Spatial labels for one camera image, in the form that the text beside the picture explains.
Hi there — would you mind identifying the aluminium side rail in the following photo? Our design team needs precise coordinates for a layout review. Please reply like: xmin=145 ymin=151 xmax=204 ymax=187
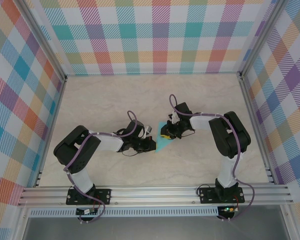
xmin=237 ymin=72 xmax=276 ymax=185
xmin=33 ymin=77 xmax=67 ymax=188

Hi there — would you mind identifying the slotted grey cable duct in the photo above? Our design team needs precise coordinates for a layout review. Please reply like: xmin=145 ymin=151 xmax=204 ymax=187
xmin=29 ymin=208 xmax=220 ymax=218

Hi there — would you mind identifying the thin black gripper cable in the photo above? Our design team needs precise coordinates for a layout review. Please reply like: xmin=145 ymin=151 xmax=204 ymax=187
xmin=121 ymin=147 xmax=138 ymax=158
xmin=179 ymin=128 xmax=197 ymax=138

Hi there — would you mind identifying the aluminium frame post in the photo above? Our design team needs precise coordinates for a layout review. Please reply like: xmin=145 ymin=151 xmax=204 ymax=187
xmin=238 ymin=0 xmax=290 ymax=78
xmin=19 ymin=0 xmax=67 ymax=82

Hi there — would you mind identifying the aluminium mounting rail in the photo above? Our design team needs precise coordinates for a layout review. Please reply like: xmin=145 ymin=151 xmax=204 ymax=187
xmin=17 ymin=183 xmax=295 ymax=207

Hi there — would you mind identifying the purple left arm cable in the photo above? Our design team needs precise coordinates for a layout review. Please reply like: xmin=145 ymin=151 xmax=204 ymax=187
xmin=63 ymin=110 xmax=138 ymax=224

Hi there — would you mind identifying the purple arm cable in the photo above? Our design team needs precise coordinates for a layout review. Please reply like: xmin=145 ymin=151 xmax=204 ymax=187
xmin=168 ymin=94 xmax=256 ymax=222
xmin=63 ymin=110 xmax=138 ymax=224

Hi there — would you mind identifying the grey metal sheet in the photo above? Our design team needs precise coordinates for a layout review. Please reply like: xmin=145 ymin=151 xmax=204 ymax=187
xmin=22 ymin=216 xmax=291 ymax=240

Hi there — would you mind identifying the thin black right gripper cable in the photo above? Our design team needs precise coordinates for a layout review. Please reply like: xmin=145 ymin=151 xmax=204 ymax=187
xmin=179 ymin=128 xmax=197 ymax=138

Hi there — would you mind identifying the light blue paper sheet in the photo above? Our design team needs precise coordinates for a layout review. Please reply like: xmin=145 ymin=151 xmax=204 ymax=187
xmin=154 ymin=121 xmax=176 ymax=154

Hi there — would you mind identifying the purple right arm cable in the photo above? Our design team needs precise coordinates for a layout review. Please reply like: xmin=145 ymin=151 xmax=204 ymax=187
xmin=168 ymin=94 xmax=256 ymax=222

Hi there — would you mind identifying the thin black left gripper cable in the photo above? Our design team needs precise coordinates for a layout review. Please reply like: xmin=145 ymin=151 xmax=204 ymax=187
xmin=121 ymin=147 xmax=138 ymax=158

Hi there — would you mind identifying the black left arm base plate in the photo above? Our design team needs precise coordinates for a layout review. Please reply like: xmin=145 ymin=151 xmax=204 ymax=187
xmin=66 ymin=187 xmax=113 ymax=206

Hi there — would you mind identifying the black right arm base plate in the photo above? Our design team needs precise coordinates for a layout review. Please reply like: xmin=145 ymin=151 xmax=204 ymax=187
xmin=198 ymin=186 xmax=246 ymax=205

